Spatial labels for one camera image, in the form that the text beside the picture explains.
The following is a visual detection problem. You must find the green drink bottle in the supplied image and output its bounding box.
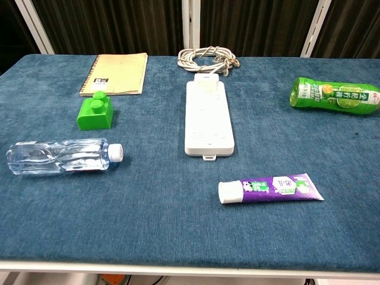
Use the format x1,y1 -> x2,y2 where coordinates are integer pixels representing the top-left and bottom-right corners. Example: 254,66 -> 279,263
289,76 -> 380,115

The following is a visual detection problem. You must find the white partition frame post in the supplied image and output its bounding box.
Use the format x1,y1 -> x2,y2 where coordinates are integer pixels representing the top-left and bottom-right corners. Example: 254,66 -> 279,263
14,0 -> 56,55
299,0 -> 333,58
181,0 -> 202,56

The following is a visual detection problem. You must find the black floor cable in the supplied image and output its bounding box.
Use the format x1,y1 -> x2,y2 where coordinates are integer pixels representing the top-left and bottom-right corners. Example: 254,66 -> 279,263
147,275 -> 169,285

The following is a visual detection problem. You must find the white power strip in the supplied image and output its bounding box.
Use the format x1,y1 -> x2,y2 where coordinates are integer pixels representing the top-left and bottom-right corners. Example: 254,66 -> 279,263
183,80 -> 236,163

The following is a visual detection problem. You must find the purple toothpaste tube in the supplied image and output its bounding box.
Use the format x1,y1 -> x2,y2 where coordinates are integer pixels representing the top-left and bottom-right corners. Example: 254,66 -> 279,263
218,173 -> 325,205

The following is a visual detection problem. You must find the brown spiral notebook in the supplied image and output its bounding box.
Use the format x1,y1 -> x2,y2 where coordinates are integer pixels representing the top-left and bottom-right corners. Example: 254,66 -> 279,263
79,52 -> 148,97

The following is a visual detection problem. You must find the green toy building block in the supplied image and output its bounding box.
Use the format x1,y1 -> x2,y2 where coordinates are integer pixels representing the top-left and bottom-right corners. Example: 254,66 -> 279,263
76,90 -> 115,131

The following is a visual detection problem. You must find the blue table cloth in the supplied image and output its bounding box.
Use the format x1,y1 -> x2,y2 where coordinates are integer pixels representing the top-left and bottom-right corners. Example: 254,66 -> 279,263
0,53 -> 380,273

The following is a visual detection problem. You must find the coiled white power cable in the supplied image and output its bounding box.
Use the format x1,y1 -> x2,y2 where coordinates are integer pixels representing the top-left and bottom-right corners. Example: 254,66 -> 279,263
177,46 -> 240,78

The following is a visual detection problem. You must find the brown twine tie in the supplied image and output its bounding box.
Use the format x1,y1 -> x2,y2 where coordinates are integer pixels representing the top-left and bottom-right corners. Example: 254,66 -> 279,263
213,46 -> 240,77

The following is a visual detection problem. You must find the black pleated curtain panel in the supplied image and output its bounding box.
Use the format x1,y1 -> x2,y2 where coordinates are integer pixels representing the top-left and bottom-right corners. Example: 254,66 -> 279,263
200,0 -> 318,58
0,0 -> 39,75
311,0 -> 380,59
29,0 -> 183,56

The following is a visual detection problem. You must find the clear plastic water bottle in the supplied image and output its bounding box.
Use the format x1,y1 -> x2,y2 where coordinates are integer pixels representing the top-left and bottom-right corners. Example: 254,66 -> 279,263
5,137 -> 125,176

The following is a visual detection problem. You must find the orange object under table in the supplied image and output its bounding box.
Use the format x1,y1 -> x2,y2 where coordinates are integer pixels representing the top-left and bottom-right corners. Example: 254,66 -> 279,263
99,273 -> 124,285

